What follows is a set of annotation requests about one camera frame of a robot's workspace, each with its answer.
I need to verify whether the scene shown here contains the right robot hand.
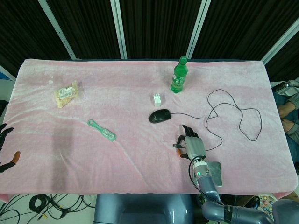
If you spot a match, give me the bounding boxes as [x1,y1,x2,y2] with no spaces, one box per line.
[175,124,207,161]

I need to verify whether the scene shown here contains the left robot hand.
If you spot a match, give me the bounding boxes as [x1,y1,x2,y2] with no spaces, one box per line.
[0,123,21,173]

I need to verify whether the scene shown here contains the black mouse cable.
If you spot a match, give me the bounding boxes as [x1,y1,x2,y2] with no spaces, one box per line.
[172,89,262,152]

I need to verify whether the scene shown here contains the black computer mouse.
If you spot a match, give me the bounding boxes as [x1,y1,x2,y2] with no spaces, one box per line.
[149,109,172,124]

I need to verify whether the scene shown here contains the silver metal plate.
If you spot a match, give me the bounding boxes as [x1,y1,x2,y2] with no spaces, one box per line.
[205,161,223,188]

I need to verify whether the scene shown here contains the green plastic soda bottle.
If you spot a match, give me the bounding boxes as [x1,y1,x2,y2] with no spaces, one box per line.
[170,56,188,95]

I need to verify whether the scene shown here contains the grey robot torso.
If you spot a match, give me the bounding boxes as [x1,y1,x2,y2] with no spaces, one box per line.
[93,193,202,224]

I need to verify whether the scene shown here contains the packaged bread snack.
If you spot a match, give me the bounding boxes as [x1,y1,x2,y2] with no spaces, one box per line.
[53,80,79,109]

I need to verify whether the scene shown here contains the pink velvet tablecloth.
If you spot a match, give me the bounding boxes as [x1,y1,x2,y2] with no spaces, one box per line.
[0,58,294,203]

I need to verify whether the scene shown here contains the green hair brush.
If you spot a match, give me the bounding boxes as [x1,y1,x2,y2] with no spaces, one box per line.
[87,119,117,142]

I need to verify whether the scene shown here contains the person in grey clothes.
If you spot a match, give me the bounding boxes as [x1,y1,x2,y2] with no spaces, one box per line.
[273,80,299,175]

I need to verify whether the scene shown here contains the black floor cables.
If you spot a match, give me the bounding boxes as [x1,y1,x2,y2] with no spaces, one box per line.
[0,193,98,224]

